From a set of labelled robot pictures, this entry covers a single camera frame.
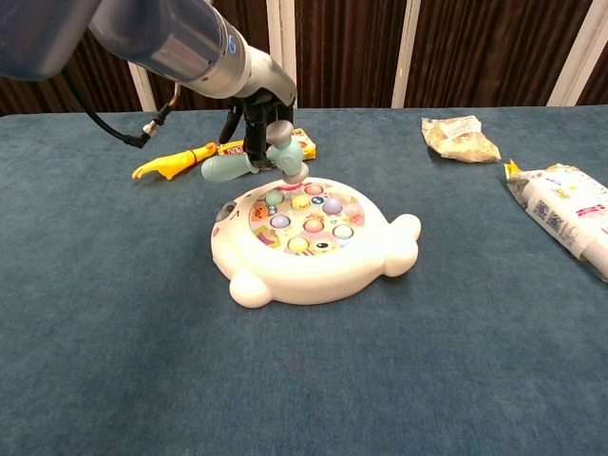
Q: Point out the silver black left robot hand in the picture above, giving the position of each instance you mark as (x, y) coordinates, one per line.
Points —
(273, 85)

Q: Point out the mint green toy hammer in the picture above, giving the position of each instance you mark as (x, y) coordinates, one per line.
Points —
(285, 157)

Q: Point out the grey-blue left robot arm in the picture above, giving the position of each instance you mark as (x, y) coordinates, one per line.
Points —
(142, 33)

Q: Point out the white whack-a-mole toy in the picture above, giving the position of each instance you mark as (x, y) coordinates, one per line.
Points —
(304, 278)

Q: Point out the yellow red food box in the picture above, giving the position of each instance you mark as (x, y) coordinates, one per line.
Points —
(309, 145)

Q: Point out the dark brown curtain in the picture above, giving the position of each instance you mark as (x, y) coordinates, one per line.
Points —
(351, 52)

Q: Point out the yellow rubber chicken toy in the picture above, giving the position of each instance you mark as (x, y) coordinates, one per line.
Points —
(176, 161)

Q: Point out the clear bag of snacks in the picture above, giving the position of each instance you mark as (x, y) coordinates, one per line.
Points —
(458, 138)

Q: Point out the blue table cloth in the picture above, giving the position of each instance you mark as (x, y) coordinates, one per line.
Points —
(304, 370)

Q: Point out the white package with yellow edges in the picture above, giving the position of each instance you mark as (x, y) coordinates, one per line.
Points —
(563, 209)

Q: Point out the white partition frame post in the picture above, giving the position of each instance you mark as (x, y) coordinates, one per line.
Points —
(281, 28)
(577, 52)
(145, 90)
(406, 52)

